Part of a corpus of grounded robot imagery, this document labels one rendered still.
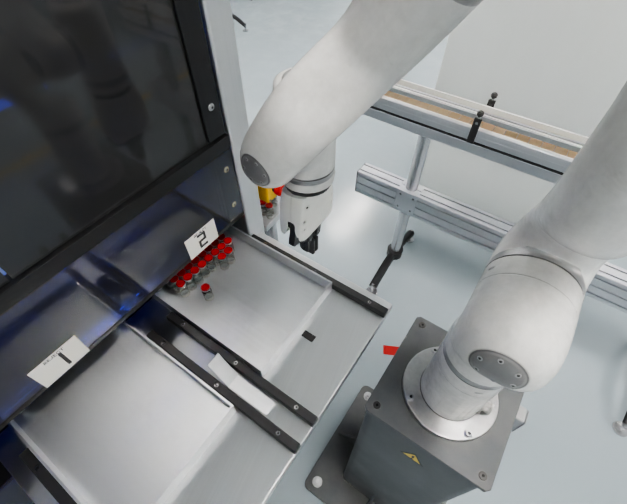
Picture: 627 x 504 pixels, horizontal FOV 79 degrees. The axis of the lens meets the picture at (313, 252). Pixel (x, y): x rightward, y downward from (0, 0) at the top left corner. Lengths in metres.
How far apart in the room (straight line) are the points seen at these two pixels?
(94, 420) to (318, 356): 0.45
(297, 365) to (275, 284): 0.21
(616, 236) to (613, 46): 1.52
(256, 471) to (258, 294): 0.37
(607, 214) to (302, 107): 0.29
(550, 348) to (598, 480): 1.51
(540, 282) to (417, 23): 0.31
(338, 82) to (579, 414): 1.82
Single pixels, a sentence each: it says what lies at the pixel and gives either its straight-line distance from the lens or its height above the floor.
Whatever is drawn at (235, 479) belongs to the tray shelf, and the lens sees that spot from 0.79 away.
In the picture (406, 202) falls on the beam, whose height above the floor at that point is 0.50.
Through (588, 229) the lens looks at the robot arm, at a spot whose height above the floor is 1.40.
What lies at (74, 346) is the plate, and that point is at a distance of 0.80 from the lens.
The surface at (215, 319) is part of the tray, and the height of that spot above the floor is 0.88.
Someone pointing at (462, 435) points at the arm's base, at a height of 0.87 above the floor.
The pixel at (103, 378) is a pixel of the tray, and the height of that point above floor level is 0.88.
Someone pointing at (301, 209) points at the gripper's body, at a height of 1.23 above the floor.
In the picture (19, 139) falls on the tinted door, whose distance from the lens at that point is 0.60.
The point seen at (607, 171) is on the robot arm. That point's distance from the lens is 0.40.
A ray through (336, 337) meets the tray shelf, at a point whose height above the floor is 0.88.
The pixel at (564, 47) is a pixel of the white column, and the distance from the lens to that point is 1.93.
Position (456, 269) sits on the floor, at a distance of 2.19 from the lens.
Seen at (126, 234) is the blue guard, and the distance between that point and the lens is 0.73.
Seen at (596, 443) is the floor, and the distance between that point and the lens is 2.03.
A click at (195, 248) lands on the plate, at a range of 0.86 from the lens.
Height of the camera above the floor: 1.65
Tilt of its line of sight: 51 degrees down
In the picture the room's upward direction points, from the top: straight up
